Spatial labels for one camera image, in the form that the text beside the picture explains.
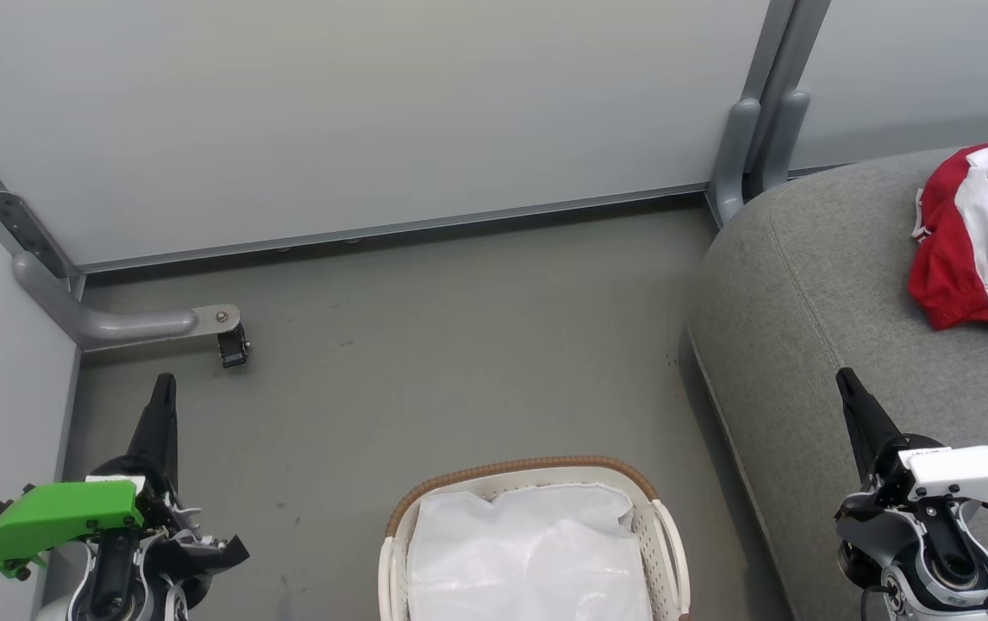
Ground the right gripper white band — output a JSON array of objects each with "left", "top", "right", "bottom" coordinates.
[{"left": 835, "top": 368, "right": 988, "bottom": 615}]

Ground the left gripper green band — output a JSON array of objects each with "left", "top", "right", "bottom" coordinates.
[{"left": 0, "top": 373, "right": 250, "bottom": 621}]

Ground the red jersey with white trim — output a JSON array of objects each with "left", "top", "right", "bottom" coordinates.
[{"left": 908, "top": 136, "right": 988, "bottom": 348}]

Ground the white laundry basket brown rim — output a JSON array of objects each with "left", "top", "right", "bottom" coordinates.
[{"left": 378, "top": 455, "right": 691, "bottom": 621}]

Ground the white plastic basket liner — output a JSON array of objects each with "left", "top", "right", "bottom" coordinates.
[{"left": 406, "top": 483, "right": 655, "bottom": 621}]

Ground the black caster wheel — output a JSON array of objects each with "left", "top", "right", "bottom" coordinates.
[{"left": 217, "top": 328, "right": 252, "bottom": 369}]

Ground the grey partition foot bar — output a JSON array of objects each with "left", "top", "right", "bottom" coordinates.
[{"left": 13, "top": 250, "right": 242, "bottom": 351}]

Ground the grey fabric sofa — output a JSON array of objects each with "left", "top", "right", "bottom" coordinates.
[{"left": 687, "top": 147, "right": 988, "bottom": 621}]

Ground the grey hinged partition post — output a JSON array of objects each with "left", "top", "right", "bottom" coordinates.
[{"left": 0, "top": 103, "right": 86, "bottom": 298}]

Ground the grey partition bottom rail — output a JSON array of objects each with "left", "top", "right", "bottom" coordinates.
[{"left": 78, "top": 183, "right": 712, "bottom": 275}]

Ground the grey metal partition post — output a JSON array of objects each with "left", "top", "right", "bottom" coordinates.
[{"left": 708, "top": 0, "right": 832, "bottom": 228}]

